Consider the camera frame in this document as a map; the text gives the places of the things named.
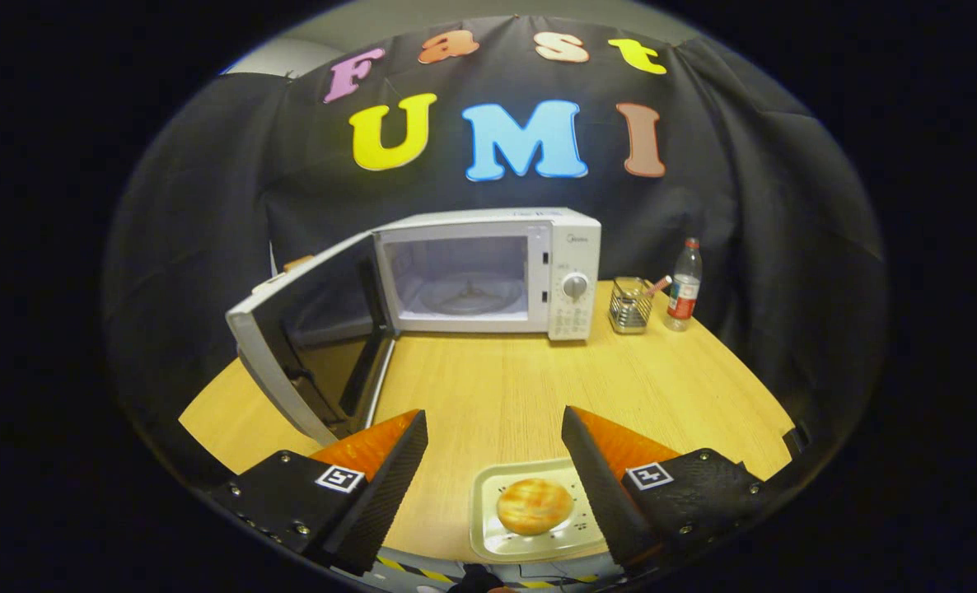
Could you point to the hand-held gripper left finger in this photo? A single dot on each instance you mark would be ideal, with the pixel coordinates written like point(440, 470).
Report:
point(390, 494)

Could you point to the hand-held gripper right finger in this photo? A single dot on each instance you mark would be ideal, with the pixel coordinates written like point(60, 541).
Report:
point(600, 494)

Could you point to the round bread bun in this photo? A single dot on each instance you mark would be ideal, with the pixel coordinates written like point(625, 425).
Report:
point(534, 506)

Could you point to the white microwave door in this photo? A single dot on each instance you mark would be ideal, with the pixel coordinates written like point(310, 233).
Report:
point(324, 313)

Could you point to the white microwave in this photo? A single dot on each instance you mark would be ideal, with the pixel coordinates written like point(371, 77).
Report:
point(575, 247)

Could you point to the pale green tray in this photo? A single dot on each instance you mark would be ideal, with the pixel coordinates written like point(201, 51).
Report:
point(505, 548)

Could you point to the plastic bottle with red label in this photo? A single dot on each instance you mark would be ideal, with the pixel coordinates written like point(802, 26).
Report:
point(684, 296)

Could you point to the red checkered straw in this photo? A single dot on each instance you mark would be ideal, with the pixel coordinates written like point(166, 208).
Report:
point(660, 285)

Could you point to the toast slice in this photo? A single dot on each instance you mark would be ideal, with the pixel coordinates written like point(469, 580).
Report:
point(297, 263)

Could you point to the black backdrop cloth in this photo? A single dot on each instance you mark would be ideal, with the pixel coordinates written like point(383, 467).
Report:
point(744, 165)

